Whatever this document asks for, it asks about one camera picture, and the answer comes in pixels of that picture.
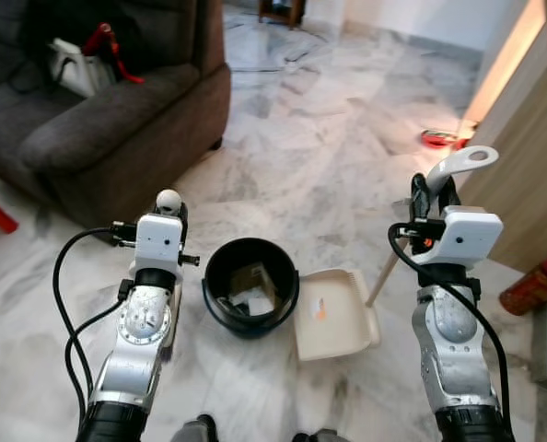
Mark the white crumpled paper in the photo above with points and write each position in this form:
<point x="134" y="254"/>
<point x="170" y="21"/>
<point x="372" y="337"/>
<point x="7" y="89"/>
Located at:
<point x="255" y="302"/>

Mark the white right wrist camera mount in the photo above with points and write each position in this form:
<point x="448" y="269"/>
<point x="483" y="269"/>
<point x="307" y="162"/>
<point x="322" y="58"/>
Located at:
<point x="467" y="235"/>

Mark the black plastic bucket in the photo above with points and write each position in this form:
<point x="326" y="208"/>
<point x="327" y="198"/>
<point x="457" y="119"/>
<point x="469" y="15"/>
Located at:
<point x="220" y="308"/>

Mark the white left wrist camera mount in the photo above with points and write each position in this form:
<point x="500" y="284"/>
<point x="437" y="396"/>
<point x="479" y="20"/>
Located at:
<point x="157" y="241"/>

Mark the dark grey fabric sofa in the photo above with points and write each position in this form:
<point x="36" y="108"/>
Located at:
<point x="98" y="138"/>

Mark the light wooden door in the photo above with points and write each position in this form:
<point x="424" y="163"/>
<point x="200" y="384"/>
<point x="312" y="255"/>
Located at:
<point x="531" y="166"/>

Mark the white bag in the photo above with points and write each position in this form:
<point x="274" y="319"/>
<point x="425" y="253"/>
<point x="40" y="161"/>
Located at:
<point x="75" y="69"/>

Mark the brown cardboard piece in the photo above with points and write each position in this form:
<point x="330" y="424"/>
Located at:
<point x="251" y="278"/>

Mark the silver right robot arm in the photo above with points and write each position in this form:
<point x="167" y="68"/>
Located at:
<point x="453" y="341"/>

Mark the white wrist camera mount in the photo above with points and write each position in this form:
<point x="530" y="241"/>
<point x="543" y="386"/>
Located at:
<point x="157" y="241"/>
<point x="467" y="235"/>

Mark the beige broom with ball end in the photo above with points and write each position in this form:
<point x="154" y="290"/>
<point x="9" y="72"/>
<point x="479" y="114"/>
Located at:
<point x="168" y="201"/>

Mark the red cylinder can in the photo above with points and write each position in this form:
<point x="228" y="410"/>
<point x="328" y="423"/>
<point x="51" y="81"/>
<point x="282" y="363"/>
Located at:
<point x="531" y="290"/>

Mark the brown wooden stool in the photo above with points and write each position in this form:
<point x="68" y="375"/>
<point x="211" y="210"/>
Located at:
<point x="281" y="11"/>

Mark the red dish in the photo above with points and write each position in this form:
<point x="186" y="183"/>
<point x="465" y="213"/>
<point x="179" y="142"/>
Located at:
<point x="436" y="139"/>

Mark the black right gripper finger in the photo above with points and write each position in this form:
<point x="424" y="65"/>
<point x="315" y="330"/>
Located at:
<point x="421" y="198"/>
<point x="449" y="196"/>

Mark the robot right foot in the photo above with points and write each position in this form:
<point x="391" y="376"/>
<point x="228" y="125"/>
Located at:
<point x="320" y="436"/>

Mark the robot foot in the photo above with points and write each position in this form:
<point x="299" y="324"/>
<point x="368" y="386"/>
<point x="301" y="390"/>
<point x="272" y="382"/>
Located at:
<point x="196" y="431"/>
<point x="320" y="436"/>

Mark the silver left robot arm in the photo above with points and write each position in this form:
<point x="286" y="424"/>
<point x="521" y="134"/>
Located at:
<point x="135" y="341"/>

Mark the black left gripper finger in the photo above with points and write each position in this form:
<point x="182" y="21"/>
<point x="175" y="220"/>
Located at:
<point x="180" y="215"/>

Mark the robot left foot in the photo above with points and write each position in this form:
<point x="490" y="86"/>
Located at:
<point x="196" y="431"/>

